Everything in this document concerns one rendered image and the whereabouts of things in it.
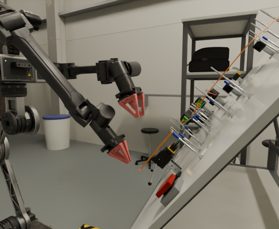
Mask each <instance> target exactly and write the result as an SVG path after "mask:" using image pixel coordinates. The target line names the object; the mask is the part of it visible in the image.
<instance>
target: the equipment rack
mask: <svg viewBox="0 0 279 229"><path fill-rule="evenodd" d="M258 12H259V10H253V11H245V12H237V13H228V14H221V15H210V16H202V17H193V18H185V19H182V20H181V22H182V23H183V37H182V71H181V117H182V116H183V115H184V114H185V112H186V80H191V88H190V105H191V106H192V103H194V81H195V80H218V79H219V78H220V77H221V75H219V74H218V73H217V72H187V46H188V34H189V36H190V38H191V39H192V46H191V58H192V57H193V54H194V52H195V51H196V41H200V40H217V39H229V38H241V52H242V50H243V49H244V48H245V44H246V34H247V33H249V35H250V36H252V37H253V38H254V37H255V34H253V33H252V32H250V31H249V30H251V31H253V32H254V33H255V26H253V25H252V24H251V23H253V24H254V25H255V24H256V20H255V19H256V16H257V14H258ZM254 43H255V40H253V41H252V42H251V43H250V44H249V45H248V51H247V65H246V71H244V65H245V50H244V51H243V52H242V53H241V55H240V71H239V72H240V73H241V74H240V78H242V79H243V78H244V77H245V76H246V75H247V74H248V73H249V72H250V71H251V70H252V69H253V56H254V48H252V47H253V46H254ZM236 73H238V71H227V72H225V74H224V76H225V77H226V78H228V79H229V80H232V77H233V76H234V75H235V74H236ZM185 126H186V127H187V128H188V129H189V130H191V131H192V132H193V130H198V129H199V127H198V126H197V125H196V124H195V123H193V122H190V123H189V124H188V125H184V128H185ZM187 128H185V129H187ZM246 154H247V148H245V149H244V150H243V151H242V152H241V154H240V162H239V159H238V156H237V157H236V161H235V163H236V164H244V165H246Z"/></svg>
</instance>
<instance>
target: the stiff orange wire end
mask: <svg viewBox="0 0 279 229"><path fill-rule="evenodd" d="M172 132H173V131H172ZM172 132H171V133H170V134H169V135H168V136H167V137H166V139H165V140H164V141H163V142H162V143H161V145H160V146H159V147H158V148H157V149H156V151H155V152H154V153H153V154H152V155H151V157H152V156H153V155H154V154H155V153H156V152H157V150H158V149H159V148H160V147H161V146H162V145H163V143H164V142H165V141H166V140H167V139H168V137H169V136H170V135H171V134H172ZM151 157H150V158H151ZM150 158H149V159H148V160H147V161H146V162H145V164H146V163H147V162H148V161H149V160H150ZM145 164H144V165H143V166H142V167H141V168H140V169H139V170H138V172H140V171H141V170H142V168H143V167H144V166H145ZM138 172H137V173H138Z"/></svg>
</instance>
